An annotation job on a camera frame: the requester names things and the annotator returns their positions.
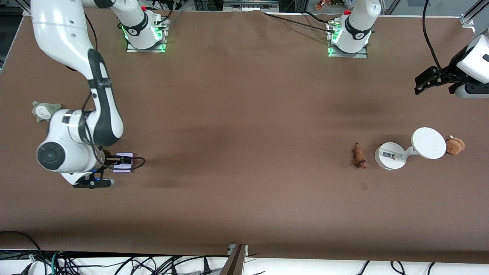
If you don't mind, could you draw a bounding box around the black looped floor cable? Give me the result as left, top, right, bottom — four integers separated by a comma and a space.
0, 231, 47, 275

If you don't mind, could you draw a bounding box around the black cable across table edge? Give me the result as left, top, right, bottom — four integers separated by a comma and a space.
263, 11, 335, 32

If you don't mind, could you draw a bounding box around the small purple box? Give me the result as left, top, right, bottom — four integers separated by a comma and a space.
113, 152, 134, 173

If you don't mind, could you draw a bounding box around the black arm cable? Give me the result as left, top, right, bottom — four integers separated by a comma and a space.
78, 11, 146, 170
422, 0, 459, 77

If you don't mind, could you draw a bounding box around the aluminium frame post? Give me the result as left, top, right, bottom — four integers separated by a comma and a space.
219, 244, 249, 275

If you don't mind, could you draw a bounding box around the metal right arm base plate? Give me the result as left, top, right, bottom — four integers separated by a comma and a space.
126, 18, 168, 53

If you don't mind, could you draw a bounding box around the brown bear plush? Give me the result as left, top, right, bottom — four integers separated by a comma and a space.
445, 136, 466, 155

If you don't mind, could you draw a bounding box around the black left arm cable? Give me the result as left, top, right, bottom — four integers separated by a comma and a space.
422, 0, 459, 77

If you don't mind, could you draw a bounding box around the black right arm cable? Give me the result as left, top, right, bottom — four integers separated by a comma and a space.
78, 11, 146, 170

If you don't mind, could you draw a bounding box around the brown table cover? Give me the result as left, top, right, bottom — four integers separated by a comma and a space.
0, 8, 489, 264

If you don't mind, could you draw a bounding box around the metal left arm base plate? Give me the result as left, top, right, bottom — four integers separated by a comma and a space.
327, 21, 368, 59

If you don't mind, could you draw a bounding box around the white round desk lamp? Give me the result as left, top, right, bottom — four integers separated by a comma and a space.
374, 127, 447, 171

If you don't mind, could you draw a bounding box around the brown lion statue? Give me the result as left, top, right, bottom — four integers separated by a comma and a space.
352, 142, 368, 170

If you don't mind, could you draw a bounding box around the grey green plush toy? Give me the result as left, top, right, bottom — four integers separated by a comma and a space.
32, 101, 62, 123

